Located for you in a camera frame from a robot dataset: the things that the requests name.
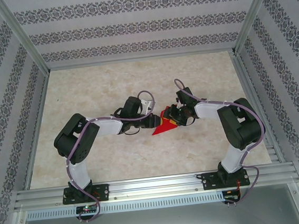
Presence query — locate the red square paper sheet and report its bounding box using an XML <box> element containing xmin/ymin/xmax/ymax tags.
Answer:
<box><xmin>149</xmin><ymin>105</ymin><xmax>180</xmax><ymax>137</ymax></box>

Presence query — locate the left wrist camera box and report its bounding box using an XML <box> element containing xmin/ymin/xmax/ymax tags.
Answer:
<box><xmin>140</xmin><ymin>98</ymin><xmax>156</xmax><ymax>115</ymax></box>

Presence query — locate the aluminium frame cross beam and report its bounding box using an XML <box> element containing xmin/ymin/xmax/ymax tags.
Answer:
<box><xmin>46</xmin><ymin>46</ymin><xmax>236</xmax><ymax>72</ymax></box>

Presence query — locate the aluminium mounting rail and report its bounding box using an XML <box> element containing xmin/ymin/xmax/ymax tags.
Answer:
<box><xmin>13</xmin><ymin>162</ymin><xmax>299</xmax><ymax>212</ymax></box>

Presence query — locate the aluminium table side rail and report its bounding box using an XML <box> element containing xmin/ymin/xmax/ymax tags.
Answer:
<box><xmin>12</xmin><ymin>70</ymin><xmax>62</xmax><ymax>191</ymax></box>
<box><xmin>229</xmin><ymin>46</ymin><xmax>286</xmax><ymax>167</ymax></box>

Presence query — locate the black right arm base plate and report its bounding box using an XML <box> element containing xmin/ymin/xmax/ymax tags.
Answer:
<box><xmin>200</xmin><ymin>168</ymin><xmax>252</xmax><ymax>192</ymax></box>

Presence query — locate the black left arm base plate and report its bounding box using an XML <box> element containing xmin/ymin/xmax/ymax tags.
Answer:
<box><xmin>61</xmin><ymin>183</ymin><xmax>111</xmax><ymax>206</ymax></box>

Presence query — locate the slotted grey cable duct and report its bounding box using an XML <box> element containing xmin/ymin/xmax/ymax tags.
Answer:
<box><xmin>25</xmin><ymin>191</ymin><xmax>225</xmax><ymax>222</ymax></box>

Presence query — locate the aluminium frame post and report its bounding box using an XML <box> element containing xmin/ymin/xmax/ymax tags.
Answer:
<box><xmin>228</xmin><ymin>0</ymin><xmax>284</xmax><ymax>56</ymax></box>
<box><xmin>0</xmin><ymin>0</ymin><xmax>51</xmax><ymax>78</ymax></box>

